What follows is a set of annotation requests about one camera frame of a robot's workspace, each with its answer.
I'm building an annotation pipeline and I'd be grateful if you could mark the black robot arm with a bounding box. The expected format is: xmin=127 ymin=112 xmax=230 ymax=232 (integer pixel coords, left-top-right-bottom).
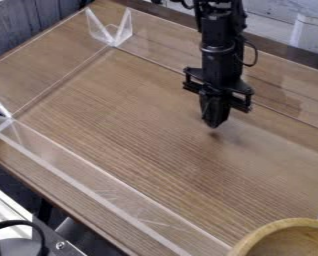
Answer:
xmin=182 ymin=0 xmax=258 ymax=128

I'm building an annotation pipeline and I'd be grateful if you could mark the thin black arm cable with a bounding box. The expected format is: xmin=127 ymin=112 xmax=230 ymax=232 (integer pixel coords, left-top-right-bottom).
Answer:
xmin=238 ymin=40 xmax=259 ymax=68

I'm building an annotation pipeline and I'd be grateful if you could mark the brown wooden bowl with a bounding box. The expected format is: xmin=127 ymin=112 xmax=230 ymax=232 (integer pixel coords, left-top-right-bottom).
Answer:
xmin=227 ymin=218 xmax=318 ymax=256

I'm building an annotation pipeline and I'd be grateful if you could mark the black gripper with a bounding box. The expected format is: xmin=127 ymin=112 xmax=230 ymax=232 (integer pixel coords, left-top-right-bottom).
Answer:
xmin=183 ymin=67 xmax=254 ymax=128

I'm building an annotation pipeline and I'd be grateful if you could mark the white container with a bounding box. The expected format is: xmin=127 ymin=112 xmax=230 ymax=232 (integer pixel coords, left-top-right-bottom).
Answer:
xmin=290 ymin=13 xmax=318 ymax=53

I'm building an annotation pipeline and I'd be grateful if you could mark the grey metal bracket with screw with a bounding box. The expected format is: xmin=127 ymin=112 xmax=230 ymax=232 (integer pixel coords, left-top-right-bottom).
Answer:
xmin=32 ymin=217 xmax=87 ymax=256

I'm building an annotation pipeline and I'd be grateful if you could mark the clear acrylic table barrier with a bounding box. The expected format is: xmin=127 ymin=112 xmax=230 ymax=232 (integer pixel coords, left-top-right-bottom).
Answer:
xmin=0 ymin=3 xmax=318 ymax=256

